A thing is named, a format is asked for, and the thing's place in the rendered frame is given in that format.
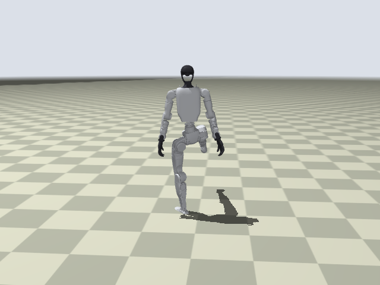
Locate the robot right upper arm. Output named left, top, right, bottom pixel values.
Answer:
left=200, top=88, right=214, bottom=119

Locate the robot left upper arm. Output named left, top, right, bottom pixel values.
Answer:
left=164, top=90, right=176, bottom=120

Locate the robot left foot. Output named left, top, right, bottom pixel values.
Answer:
left=175, top=207, right=189, bottom=214

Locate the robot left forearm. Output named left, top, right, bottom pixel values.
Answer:
left=159, top=113, right=169, bottom=140

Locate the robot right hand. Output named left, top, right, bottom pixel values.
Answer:
left=214, top=132, right=224, bottom=156

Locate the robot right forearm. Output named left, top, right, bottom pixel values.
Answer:
left=209, top=111, right=220, bottom=139

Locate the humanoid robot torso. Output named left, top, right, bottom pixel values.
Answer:
left=176, top=86, right=201, bottom=145

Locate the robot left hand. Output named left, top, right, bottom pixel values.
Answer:
left=158, top=135, right=164, bottom=157

